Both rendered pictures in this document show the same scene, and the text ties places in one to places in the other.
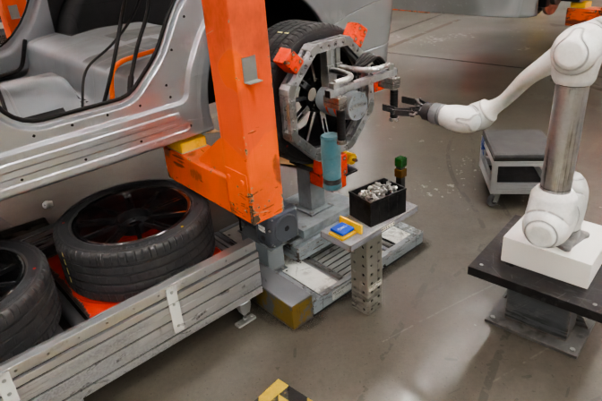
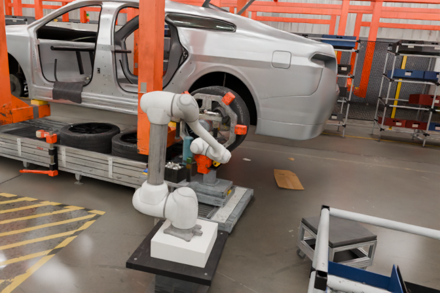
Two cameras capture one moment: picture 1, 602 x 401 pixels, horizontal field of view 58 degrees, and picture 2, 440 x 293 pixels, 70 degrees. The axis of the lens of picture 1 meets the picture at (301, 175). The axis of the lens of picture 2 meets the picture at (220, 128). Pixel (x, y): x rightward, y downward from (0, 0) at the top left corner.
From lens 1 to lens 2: 2.79 m
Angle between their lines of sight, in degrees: 56
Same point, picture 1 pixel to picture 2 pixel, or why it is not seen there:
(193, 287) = (118, 164)
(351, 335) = (138, 224)
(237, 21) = (141, 68)
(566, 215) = (141, 193)
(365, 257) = not seen: hidden behind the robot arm
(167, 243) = (124, 146)
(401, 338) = (140, 237)
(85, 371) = (81, 165)
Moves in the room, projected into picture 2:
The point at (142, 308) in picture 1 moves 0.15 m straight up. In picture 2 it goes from (101, 158) to (101, 144)
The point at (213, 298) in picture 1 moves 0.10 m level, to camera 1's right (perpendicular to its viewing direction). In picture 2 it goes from (125, 175) to (127, 179)
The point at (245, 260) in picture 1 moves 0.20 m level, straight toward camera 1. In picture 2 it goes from (140, 169) to (120, 173)
